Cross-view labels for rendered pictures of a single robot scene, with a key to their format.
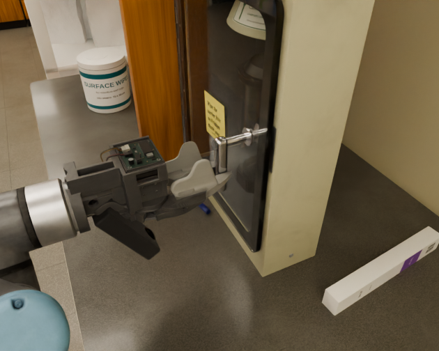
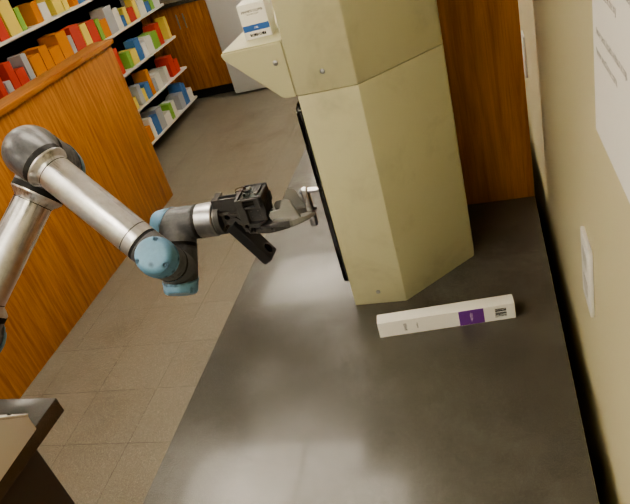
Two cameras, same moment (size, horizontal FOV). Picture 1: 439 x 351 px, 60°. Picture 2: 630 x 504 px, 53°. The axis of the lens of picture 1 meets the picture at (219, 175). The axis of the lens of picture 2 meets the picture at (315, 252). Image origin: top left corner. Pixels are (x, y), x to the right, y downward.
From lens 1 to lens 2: 0.95 m
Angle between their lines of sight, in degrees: 38
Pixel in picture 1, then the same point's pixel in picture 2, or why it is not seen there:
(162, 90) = not seen: hidden behind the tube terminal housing
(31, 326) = (157, 248)
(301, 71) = (323, 147)
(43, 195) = (201, 207)
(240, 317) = (320, 323)
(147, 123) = not seen: hidden behind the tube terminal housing
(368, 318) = (402, 345)
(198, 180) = (285, 212)
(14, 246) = (185, 231)
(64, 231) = (207, 229)
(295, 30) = (309, 124)
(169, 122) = not seen: hidden behind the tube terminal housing
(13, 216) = (186, 215)
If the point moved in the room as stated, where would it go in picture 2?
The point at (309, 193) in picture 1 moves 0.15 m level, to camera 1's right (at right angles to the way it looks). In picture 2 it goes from (370, 236) to (439, 246)
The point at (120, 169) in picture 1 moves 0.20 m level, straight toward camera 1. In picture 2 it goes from (236, 198) to (191, 253)
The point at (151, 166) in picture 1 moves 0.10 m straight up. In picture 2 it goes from (249, 198) to (234, 153)
